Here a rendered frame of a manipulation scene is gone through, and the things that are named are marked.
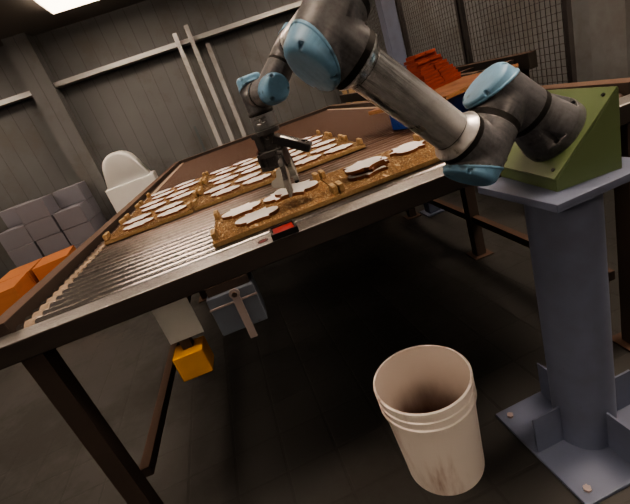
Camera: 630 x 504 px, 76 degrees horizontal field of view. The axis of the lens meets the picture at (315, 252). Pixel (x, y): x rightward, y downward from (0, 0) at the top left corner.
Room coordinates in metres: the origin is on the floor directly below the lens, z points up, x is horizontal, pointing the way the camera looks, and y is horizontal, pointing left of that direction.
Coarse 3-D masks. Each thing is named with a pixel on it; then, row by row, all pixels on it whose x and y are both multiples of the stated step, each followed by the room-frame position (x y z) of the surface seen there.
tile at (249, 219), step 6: (258, 210) 1.31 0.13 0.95; (264, 210) 1.28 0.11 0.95; (270, 210) 1.25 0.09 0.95; (276, 210) 1.24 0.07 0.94; (246, 216) 1.28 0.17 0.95; (252, 216) 1.26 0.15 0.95; (258, 216) 1.23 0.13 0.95; (264, 216) 1.21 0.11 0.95; (240, 222) 1.24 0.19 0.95; (246, 222) 1.21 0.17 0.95; (252, 222) 1.20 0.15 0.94
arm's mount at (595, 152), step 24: (576, 96) 0.92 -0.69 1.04; (600, 96) 0.85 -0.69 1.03; (600, 120) 0.82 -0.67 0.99; (576, 144) 0.82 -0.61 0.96; (600, 144) 0.82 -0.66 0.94; (504, 168) 1.01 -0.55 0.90; (528, 168) 0.92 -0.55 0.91; (552, 168) 0.84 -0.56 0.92; (576, 168) 0.82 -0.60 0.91; (600, 168) 0.82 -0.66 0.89
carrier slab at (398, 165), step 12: (384, 156) 1.48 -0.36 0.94; (396, 156) 1.41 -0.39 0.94; (408, 156) 1.35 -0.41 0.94; (420, 156) 1.29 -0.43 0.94; (432, 156) 1.24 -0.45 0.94; (396, 168) 1.25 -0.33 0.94; (408, 168) 1.21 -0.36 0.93; (420, 168) 1.21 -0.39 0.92; (324, 180) 1.44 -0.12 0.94; (336, 180) 1.38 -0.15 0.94; (348, 180) 1.32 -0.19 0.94; (360, 180) 1.26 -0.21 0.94; (372, 180) 1.21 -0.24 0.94; (384, 180) 1.20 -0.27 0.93; (348, 192) 1.19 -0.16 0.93
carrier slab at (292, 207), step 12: (312, 180) 1.51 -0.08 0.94; (312, 192) 1.33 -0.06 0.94; (324, 192) 1.28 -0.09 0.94; (264, 204) 1.41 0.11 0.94; (276, 204) 1.35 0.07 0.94; (288, 204) 1.29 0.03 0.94; (300, 204) 1.24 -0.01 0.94; (312, 204) 1.19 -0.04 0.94; (324, 204) 1.18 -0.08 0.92; (240, 216) 1.36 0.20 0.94; (276, 216) 1.20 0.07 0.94; (288, 216) 1.17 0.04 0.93; (216, 228) 1.32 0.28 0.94; (228, 228) 1.26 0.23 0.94; (240, 228) 1.21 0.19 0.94; (252, 228) 1.16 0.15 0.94; (264, 228) 1.17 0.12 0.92; (216, 240) 1.17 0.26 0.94; (228, 240) 1.16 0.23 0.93
